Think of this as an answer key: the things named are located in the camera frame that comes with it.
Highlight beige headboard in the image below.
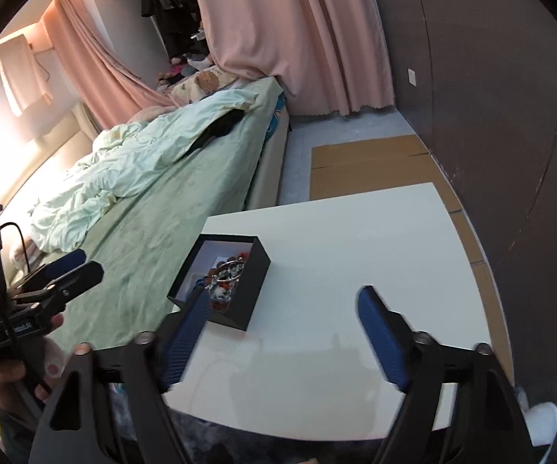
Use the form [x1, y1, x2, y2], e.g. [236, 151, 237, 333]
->
[0, 105, 101, 214]

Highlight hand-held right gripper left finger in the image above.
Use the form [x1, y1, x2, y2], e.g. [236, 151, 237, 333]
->
[29, 286, 212, 464]

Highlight bed with green sheet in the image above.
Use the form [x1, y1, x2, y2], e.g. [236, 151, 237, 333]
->
[0, 76, 293, 355]

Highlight white hanging towel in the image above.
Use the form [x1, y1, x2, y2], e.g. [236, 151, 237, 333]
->
[0, 34, 55, 118]

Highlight black cable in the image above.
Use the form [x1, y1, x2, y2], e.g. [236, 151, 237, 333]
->
[0, 222, 32, 277]

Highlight pile of mixed jewelry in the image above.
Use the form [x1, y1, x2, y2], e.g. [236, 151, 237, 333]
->
[194, 250, 251, 312]

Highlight black garment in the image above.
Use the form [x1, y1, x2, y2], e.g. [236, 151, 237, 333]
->
[190, 109, 246, 154]

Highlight hanging dark clothes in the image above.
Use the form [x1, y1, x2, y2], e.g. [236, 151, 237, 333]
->
[137, 0, 203, 60]

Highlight dark grey rug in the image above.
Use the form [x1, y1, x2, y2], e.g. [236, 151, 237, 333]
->
[160, 394, 388, 464]

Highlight pale green duvet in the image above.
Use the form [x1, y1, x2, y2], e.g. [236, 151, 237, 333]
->
[27, 89, 261, 253]

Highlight person's left hand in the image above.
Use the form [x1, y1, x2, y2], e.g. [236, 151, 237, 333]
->
[0, 312, 67, 415]

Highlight printed cartoon pillow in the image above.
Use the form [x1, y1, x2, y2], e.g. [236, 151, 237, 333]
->
[174, 68, 241, 105]

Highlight plush toys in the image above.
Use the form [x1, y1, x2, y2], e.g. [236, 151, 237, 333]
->
[155, 55, 212, 94]

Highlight white slipper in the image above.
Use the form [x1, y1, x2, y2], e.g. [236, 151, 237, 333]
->
[519, 386, 557, 446]

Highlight narrow pink curtain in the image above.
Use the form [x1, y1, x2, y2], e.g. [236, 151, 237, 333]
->
[41, 0, 183, 135]

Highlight black jewelry box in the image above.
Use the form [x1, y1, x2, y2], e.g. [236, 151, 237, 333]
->
[167, 233, 272, 333]

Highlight wide pink curtain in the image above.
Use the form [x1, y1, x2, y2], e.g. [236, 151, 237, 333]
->
[186, 0, 398, 118]

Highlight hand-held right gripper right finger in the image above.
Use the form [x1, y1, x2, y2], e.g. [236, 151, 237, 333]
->
[358, 285, 536, 464]

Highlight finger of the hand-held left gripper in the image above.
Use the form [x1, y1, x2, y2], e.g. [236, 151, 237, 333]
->
[20, 249, 88, 287]
[12, 261, 105, 308]

